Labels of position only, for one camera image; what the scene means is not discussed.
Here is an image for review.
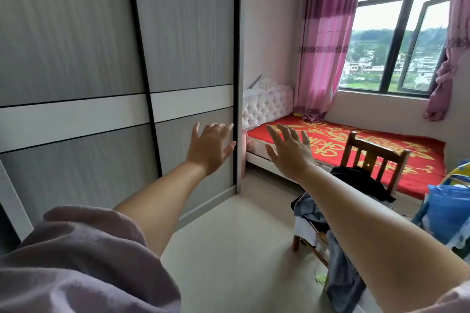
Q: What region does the person's left hand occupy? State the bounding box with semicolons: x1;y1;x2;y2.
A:
185;122;236;177

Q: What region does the person's right hand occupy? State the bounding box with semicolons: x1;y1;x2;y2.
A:
265;124;317;182

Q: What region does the person's right forearm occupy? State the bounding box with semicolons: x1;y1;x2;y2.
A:
298;165;470;313

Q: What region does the person's left forearm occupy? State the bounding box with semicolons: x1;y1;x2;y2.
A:
113;160;211;257

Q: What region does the white tufted headboard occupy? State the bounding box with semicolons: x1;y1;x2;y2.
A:
242;74;294;132

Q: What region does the red and gold bedspread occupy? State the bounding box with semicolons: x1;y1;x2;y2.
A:
247;114;447;200

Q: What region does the brown wooden chair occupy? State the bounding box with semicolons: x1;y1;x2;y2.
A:
292;131;411;269

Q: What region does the black garment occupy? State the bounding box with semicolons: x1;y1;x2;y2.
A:
330;165;396;203

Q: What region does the white garment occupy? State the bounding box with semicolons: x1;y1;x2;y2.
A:
294;215;331;248

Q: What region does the long pink curtain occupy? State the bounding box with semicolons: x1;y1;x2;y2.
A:
293;0;366;122

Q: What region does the grey sliding door wardrobe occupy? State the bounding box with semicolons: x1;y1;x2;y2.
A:
0;0;247;253

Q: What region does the grey blue garment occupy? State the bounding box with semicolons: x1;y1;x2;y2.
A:
291;192;368;313

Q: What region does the black framed window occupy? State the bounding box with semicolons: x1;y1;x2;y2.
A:
339;0;456;99

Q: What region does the yellow and blue bag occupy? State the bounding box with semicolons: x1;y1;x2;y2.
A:
439;160;470;188

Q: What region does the blue plastic bag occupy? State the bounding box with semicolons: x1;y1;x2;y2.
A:
412;184;470;246

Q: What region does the tied pink curtain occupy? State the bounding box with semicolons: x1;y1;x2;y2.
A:
423;0;470;122

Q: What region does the mauve shirt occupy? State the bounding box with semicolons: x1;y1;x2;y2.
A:
0;206;470;313

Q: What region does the white patterned cloth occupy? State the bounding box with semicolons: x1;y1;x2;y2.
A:
445;214;470;264

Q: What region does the white bed frame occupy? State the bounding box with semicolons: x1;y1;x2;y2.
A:
245;136;423;214

